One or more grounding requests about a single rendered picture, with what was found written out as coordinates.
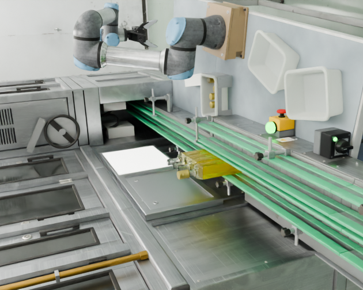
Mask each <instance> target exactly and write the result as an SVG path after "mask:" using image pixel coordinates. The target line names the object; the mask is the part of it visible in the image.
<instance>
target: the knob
mask: <svg viewBox="0 0 363 290"><path fill-rule="evenodd" d="M352 149H353V146H351V145H350V143H349V142H348V141H346V140H344V139H340V140H338V141H337V143H336V145H335V150H336V152H338V153H342V154H345V153H347V152H348V151H349V150H352Z"/></svg>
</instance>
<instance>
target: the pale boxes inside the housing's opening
mask: <svg viewBox="0 0 363 290"><path fill-rule="evenodd" d="M100 109H102V110H103V111H104V112H106V111H112V110H122V109H126V102H114V103H108V104H100ZM116 123H117V122H114V123H105V124H103V129H104V128H107V130H106V131H103V133H104V134H105V135H106V136H107V138H109V139H113V138H121V137H126V136H134V126H133V125H132V124H131V123H129V122H128V121H120V123H119V124H118V125H117V126H116V127H110V126H113V125H114V124H116Z"/></svg>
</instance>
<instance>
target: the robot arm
mask: <svg viewBox="0 0 363 290"><path fill-rule="evenodd" d="M118 19H119V5H118V4H117V3H109V2H107V3H105V4H104V8H103V9H100V10H96V11H95V10H87V11H85V12H83V13H82V14H81V15H80V17H79V18H78V20H77V21H76V23H75V26H74V30H73V51H74V54H73V57H74V64H75V66H77V67H78V68H80V69H83V70H87V71H99V69H100V68H104V67H105V66H106V65H110V66H120V67H131V68H142V69H148V70H158V71H161V72H162V73H163V74H164V75H167V77H168V79H172V80H184V79H188V78H191V77H192V76H193V73H194V68H195V55H196V46H197V45H202V46H204V47H206V48H209V49H213V50H218V49H220V48H221V47H222V46H223V44H224V41H225V36H226V25H225V21H224V19H223V17H222V16H221V15H212V16H208V17H205V18H188V17H175V18H173V19H171V20H170V22H169V24H168V26H167V30H166V41H167V44H169V45H170V48H165V49H164V50H163V51H154V50H148V49H137V48H126V47H117V45H118V44H119V43H120V42H124V41H127V38H128V39H129V40H131V41H136V42H139V43H140V44H142V45H143V46H147V47H153V48H156V47H158V46H156V45H154V44H153V43H150V41H149V40H146V35H145V31H144V30H143V29H144V28H145V29H148V28H149V27H150V26H151V25H153V24H154V23H156V22H157V21H158V20H151V21H147V22H145V23H142V24H141V25H140V26H132V30H126V28H118ZM102 26H104V29H101V27H102Z"/></svg>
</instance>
